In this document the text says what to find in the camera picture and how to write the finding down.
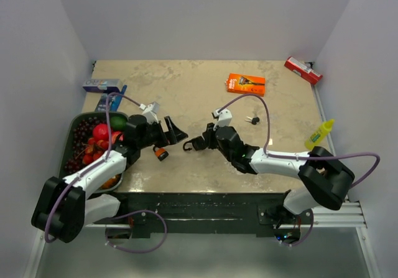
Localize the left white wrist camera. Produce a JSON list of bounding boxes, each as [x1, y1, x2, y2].
[[139, 101, 160, 124]]

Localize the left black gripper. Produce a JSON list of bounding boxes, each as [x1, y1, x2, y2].
[[137, 116, 187, 149]]

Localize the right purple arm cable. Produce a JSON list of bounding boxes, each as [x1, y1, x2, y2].
[[217, 93, 381, 188]]

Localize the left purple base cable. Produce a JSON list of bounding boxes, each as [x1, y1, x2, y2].
[[104, 209, 168, 254]]

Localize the red cherries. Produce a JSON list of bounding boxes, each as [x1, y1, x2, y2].
[[79, 132, 109, 165]]

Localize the dark red grape bunch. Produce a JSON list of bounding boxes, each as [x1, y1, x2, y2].
[[63, 117, 104, 175]]

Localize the red box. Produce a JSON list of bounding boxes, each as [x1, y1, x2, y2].
[[284, 57, 323, 85]]

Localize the grey fruit tray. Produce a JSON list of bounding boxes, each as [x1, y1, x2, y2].
[[58, 111, 127, 193]]

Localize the black Kaijing padlock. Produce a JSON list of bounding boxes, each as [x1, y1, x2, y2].
[[183, 136, 207, 151]]

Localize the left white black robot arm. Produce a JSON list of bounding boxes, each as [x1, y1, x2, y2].
[[31, 114, 188, 243]]

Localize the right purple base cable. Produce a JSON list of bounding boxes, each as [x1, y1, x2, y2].
[[279, 209, 315, 248]]

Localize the yellow glue bottle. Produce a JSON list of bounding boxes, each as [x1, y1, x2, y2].
[[304, 119, 335, 151]]

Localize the white blue toothpaste box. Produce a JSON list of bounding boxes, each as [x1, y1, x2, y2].
[[82, 79, 123, 93]]

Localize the green lime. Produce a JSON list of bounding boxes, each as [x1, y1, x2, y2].
[[109, 116, 127, 131]]

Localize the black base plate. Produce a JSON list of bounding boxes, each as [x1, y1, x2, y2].
[[97, 192, 313, 238]]

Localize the red apple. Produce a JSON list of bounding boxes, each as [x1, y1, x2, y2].
[[92, 124, 109, 141]]

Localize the orange razor box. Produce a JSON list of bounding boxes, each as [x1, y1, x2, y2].
[[226, 73, 266, 96]]

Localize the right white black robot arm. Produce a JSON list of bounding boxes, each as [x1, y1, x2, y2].
[[190, 123, 354, 226]]

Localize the orange black padlock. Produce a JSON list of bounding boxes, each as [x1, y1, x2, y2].
[[152, 146, 169, 161]]

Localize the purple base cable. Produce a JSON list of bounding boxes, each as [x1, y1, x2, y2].
[[279, 209, 315, 248], [104, 209, 168, 254]]

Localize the orange toy pineapple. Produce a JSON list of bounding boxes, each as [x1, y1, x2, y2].
[[101, 174, 121, 190]]

